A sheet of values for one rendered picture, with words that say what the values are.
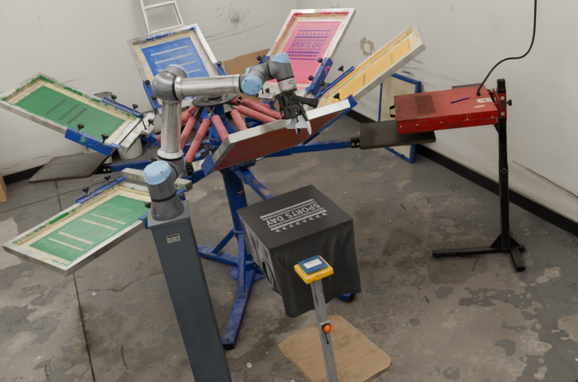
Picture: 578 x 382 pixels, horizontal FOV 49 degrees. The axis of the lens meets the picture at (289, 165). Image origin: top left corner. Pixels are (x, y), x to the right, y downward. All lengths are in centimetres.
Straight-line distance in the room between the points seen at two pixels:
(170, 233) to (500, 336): 195
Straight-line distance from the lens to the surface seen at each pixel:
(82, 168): 447
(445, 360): 365
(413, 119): 374
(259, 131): 273
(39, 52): 715
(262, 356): 382
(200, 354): 323
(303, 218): 312
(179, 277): 297
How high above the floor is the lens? 244
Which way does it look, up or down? 24 degrees down
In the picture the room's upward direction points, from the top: 10 degrees counter-clockwise
